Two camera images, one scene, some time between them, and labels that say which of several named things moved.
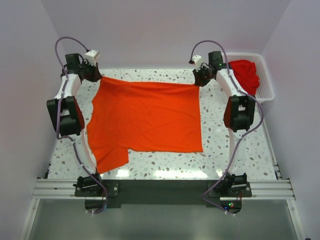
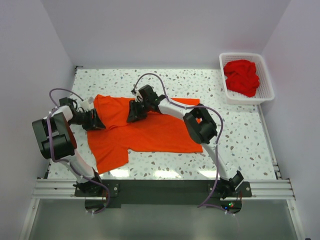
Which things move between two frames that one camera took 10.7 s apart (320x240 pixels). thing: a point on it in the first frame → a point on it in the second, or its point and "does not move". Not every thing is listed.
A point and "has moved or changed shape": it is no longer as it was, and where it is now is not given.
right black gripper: x=199 y=82 → x=134 y=114
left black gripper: x=96 y=75 → x=94 y=123
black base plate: x=160 y=193 does not move
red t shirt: x=245 y=73 does not move
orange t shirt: x=129 y=116 has moved or changed shape
